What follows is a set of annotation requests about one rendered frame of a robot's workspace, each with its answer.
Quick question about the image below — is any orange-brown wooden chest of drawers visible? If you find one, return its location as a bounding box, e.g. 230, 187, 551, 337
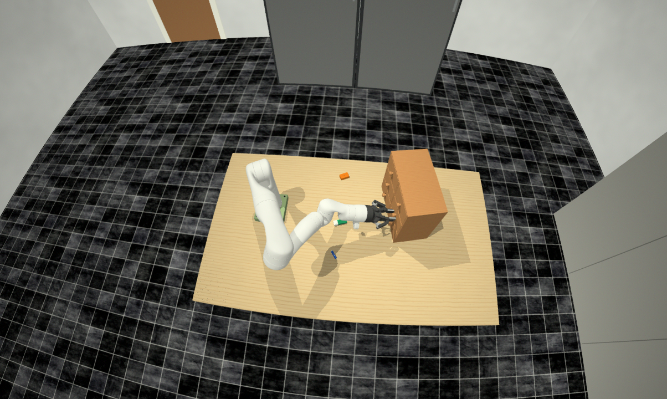
390, 149, 448, 243

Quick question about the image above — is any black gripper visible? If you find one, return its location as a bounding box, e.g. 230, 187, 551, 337
364, 200, 396, 229

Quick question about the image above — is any brown wooden drawer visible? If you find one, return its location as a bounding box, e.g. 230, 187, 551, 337
395, 185, 407, 224
388, 213, 397, 240
391, 196, 402, 233
388, 154, 399, 192
382, 178, 391, 208
385, 167, 394, 202

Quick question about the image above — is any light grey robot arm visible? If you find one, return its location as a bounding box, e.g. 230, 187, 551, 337
246, 158, 367, 270

